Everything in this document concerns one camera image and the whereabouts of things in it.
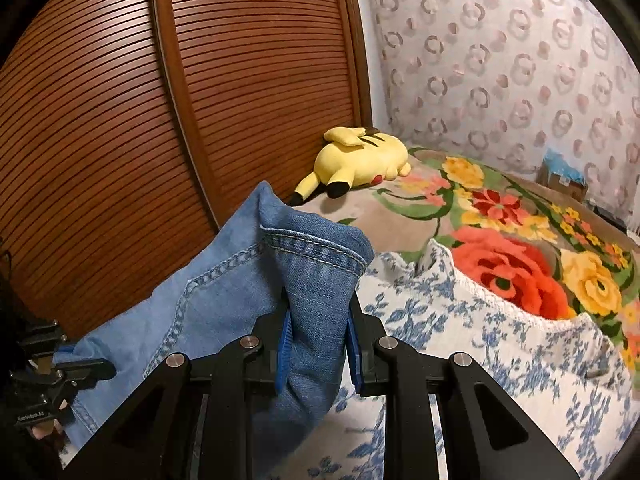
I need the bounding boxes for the sheer circle pattern curtain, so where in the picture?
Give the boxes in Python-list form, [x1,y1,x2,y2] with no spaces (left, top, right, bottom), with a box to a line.
[350,0,640,231]

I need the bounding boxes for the small cardboard box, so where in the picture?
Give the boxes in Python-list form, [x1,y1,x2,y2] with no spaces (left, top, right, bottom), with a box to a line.
[536,167,588,203]

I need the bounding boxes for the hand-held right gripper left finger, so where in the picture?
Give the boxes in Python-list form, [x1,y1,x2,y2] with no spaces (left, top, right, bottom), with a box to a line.
[64,287,294,480]

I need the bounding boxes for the colourful flower print blanket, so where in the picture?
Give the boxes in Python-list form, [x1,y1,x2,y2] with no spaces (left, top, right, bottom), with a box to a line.
[290,147,640,376]

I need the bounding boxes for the yellow plush toy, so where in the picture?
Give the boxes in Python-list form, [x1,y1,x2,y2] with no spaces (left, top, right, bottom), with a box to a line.
[292,126,412,207]

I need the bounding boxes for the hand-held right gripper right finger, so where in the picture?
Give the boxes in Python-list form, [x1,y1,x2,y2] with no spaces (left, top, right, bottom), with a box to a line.
[345,292,581,480]

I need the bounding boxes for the person's left hand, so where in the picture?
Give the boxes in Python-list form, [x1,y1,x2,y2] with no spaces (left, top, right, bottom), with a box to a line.
[27,417,67,442]

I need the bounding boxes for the blue denim pants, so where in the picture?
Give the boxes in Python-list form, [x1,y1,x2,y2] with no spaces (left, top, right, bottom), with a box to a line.
[52,180,376,476]

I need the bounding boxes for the white blue floral blanket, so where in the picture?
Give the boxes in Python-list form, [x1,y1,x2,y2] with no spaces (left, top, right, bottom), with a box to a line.
[57,237,636,480]

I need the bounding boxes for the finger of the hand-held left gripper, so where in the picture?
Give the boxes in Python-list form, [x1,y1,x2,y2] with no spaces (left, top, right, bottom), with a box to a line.
[17,322,76,361]
[52,357,117,391]

